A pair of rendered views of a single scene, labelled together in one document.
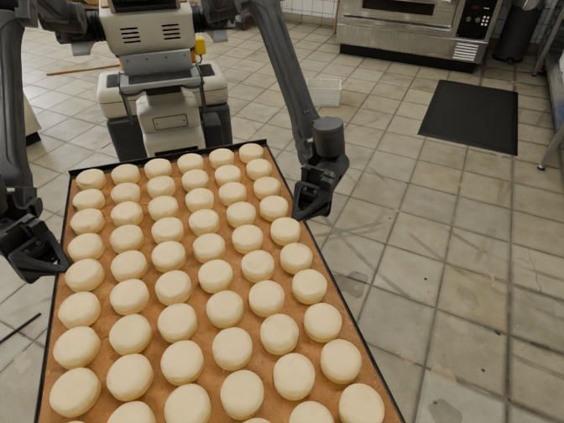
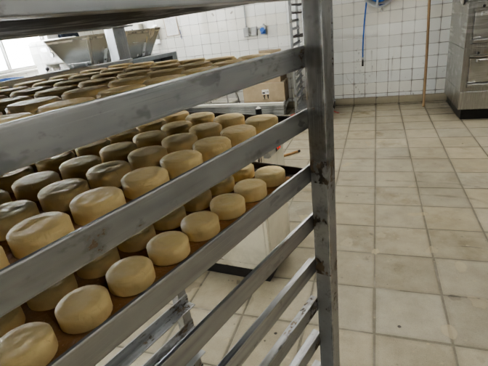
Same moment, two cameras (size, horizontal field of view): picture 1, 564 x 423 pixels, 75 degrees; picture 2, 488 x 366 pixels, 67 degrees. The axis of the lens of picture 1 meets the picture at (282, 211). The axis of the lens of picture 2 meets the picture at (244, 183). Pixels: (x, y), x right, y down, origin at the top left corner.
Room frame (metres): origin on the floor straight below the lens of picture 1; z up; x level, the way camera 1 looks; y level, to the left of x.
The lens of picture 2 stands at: (0.60, 2.16, 1.29)
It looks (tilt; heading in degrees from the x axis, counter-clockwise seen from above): 23 degrees down; 355
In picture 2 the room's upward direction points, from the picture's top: 8 degrees counter-clockwise
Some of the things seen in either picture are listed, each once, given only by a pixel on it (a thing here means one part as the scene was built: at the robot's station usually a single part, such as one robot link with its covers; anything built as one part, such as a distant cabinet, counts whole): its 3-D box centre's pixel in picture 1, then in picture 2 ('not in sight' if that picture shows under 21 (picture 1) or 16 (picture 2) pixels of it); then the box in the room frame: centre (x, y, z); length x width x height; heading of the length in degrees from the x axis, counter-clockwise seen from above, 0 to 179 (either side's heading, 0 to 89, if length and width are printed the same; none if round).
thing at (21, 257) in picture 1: (50, 263); not in sight; (0.38, 0.37, 0.99); 0.09 x 0.07 x 0.07; 62
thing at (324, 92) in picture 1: (322, 92); not in sight; (3.10, -0.36, 0.08); 0.30 x 0.22 x 0.16; 85
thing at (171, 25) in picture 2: not in sight; (171, 26); (6.90, 2.43, 1.37); 0.27 x 0.02 x 0.40; 64
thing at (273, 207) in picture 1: (274, 208); not in sight; (0.49, 0.01, 1.01); 0.05 x 0.05 x 0.02
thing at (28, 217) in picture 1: (18, 242); not in sight; (0.42, 0.43, 1.00); 0.07 x 0.07 x 0.10; 62
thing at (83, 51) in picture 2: not in sight; (110, 47); (2.75, 2.59, 1.25); 0.56 x 0.29 x 0.14; 149
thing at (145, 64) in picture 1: (162, 86); not in sight; (1.22, 0.40, 0.93); 0.28 x 0.16 x 0.22; 108
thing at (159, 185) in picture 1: (161, 187); not in sight; (0.54, 0.22, 1.02); 0.05 x 0.05 x 0.02
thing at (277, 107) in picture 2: not in sight; (128, 111); (2.93, 2.61, 0.87); 2.01 x 0.03 x 0.07; 59
